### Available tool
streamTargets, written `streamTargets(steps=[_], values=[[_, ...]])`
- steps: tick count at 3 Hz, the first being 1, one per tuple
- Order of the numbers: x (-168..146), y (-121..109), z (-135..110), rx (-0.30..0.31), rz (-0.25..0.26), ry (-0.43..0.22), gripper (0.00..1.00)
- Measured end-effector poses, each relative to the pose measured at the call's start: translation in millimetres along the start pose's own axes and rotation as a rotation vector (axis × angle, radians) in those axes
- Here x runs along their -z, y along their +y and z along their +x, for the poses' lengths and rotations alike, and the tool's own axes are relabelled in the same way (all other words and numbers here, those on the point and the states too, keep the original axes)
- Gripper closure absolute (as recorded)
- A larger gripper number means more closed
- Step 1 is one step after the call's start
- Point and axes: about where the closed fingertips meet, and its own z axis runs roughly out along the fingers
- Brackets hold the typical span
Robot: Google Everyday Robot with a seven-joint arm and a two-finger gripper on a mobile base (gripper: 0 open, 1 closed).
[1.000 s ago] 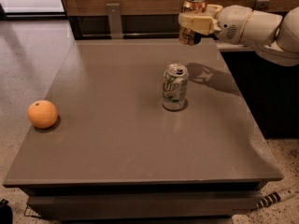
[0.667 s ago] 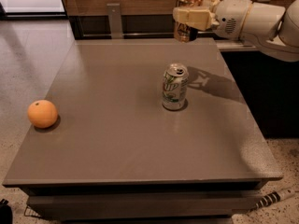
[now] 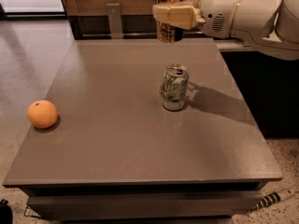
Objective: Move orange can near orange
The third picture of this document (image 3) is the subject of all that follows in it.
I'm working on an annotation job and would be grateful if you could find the left metal bracket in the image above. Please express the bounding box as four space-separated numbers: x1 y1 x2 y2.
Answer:
107 3 123 39

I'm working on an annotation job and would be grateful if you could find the grey table drawer front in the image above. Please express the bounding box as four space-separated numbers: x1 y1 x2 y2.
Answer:
28 191 262 221

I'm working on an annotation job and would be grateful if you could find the green white 7up can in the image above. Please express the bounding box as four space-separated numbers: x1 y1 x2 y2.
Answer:
161 63 189 111

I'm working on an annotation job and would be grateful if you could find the striped black white cable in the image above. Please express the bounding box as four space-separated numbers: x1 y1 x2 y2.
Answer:
249 188 297 213

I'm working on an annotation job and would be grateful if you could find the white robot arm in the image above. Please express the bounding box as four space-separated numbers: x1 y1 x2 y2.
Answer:
152 0 299 61

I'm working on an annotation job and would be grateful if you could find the orange fruit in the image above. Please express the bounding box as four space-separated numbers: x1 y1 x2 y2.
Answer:
27 100 58 129

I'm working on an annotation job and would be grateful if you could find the black object floor corner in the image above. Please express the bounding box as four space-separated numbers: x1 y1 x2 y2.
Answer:
0 199 13 224

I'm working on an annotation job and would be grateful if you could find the orange soda can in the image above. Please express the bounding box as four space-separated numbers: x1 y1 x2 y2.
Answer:
156 0 183 43

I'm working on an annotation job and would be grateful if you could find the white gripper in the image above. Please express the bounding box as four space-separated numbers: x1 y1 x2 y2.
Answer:
152 0 239 38

